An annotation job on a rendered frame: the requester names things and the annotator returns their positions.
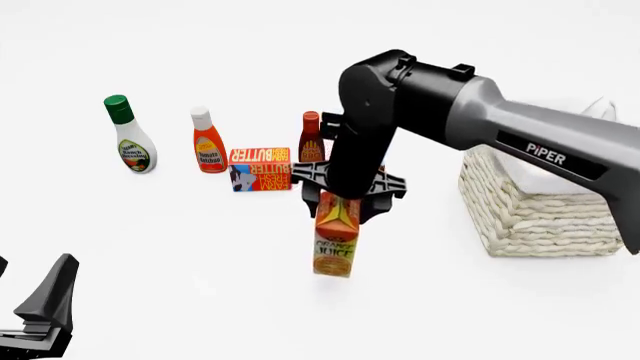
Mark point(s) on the orange juice carton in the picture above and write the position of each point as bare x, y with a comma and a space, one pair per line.
336, 240

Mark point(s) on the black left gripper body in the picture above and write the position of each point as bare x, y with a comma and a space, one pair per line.
35, 345

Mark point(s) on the red and blue butter box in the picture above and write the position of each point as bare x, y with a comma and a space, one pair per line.
260, 170

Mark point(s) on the dark red BBQ sauce bottle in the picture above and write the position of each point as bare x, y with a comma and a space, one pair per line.
311, 142

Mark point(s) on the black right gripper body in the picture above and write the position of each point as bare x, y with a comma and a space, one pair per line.
311, 173

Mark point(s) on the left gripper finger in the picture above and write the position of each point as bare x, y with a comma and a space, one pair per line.
55, 292
2, 267

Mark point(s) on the ranch dressing bottle green cap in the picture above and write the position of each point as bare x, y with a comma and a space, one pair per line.
132, 146

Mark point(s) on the tomato ketchup bottle white cap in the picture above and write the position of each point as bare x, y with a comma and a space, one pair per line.
209, 146

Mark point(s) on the grey and black right robot arm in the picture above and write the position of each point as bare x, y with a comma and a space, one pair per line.
480, 112

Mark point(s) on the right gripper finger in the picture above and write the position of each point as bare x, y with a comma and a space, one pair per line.
310, 202
375, 210

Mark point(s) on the white woven basket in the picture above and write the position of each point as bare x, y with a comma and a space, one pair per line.
530, 217

